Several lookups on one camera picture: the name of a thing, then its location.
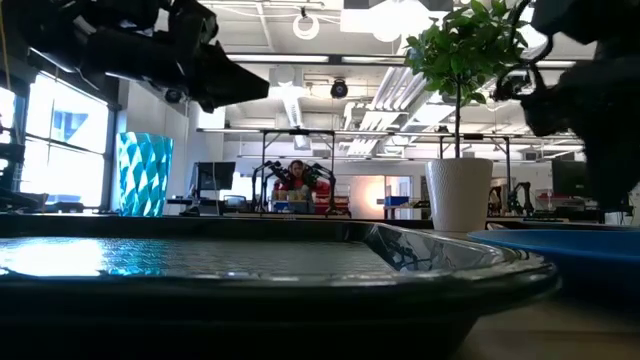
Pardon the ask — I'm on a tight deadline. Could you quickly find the black computer monitor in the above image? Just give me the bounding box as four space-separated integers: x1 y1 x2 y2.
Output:
191 160 237 194
551 159 590 199

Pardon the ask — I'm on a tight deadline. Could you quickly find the green leafy plant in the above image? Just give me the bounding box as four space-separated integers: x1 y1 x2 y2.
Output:
403 0 530 160

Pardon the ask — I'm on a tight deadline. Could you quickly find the black round ceiling device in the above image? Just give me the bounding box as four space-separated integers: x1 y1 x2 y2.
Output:
329 78 350 100

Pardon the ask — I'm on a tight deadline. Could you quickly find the white plant pot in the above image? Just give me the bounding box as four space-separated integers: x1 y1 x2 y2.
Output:
424 157 495 233

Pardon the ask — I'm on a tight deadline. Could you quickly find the black metal frame rig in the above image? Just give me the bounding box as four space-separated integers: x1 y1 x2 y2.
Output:
438 132 513 202
258 128 337 216

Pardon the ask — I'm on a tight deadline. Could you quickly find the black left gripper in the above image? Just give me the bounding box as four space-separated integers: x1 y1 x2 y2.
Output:
85 1 271 114

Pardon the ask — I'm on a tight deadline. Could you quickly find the white ring ceiling lamp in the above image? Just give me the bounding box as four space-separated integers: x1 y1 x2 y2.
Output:
291 13 321 42

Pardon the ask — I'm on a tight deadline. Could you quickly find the long ceiling strip light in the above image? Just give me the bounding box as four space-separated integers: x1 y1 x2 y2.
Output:
226 53 331 65

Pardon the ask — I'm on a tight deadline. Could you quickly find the dark green plastic tray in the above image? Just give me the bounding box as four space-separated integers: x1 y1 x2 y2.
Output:
0 219 561 360

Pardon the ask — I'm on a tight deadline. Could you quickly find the person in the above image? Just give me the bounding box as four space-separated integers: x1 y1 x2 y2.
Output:
284 159 312 202

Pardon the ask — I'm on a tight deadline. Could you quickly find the blue white patterned vase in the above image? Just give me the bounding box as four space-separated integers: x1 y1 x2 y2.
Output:
115 131 175 218

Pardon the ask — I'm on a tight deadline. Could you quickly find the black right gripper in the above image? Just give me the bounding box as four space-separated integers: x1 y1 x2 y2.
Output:
521 58 602 142

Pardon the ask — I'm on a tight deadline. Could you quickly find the blue round plate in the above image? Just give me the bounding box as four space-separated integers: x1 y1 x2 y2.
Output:
467 227 640 301

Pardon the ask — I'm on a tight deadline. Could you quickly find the black aluminium table frame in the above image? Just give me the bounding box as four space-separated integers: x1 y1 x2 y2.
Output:
0 212 640 232

